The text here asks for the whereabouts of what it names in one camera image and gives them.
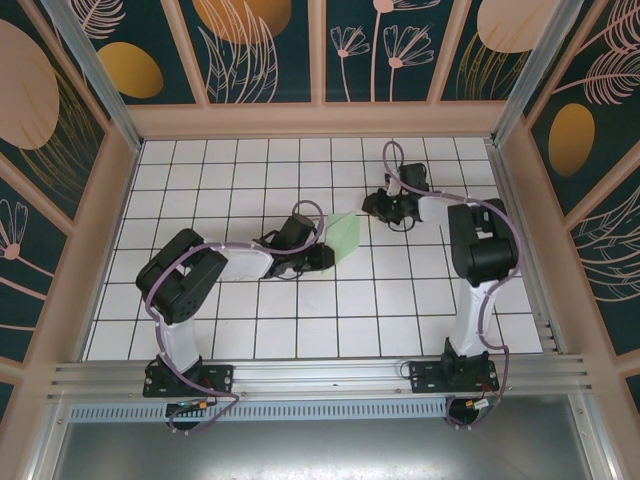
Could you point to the light green cloth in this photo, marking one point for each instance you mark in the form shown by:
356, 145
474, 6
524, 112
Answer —
345, 235

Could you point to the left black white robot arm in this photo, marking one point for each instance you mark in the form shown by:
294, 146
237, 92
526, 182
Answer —
180, 280

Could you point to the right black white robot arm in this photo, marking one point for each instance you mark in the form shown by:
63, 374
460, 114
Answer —
480, 245

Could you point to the grey metal sheet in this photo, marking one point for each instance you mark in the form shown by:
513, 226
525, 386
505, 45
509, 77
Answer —
320, 450

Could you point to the small circuit board with connector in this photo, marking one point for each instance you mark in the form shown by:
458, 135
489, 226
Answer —
192, 406
482, 404

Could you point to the long aluminium mounting rail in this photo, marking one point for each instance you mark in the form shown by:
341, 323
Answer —
320, 375

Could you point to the aluminium side rail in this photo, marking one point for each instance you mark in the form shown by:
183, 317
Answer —
530, 250

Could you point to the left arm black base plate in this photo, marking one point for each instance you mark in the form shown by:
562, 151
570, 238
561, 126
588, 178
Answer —
220, 375

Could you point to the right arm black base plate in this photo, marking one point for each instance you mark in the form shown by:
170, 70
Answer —
425, 375

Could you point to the aluminium frame post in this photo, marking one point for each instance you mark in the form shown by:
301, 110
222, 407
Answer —
530, 75
90, 70

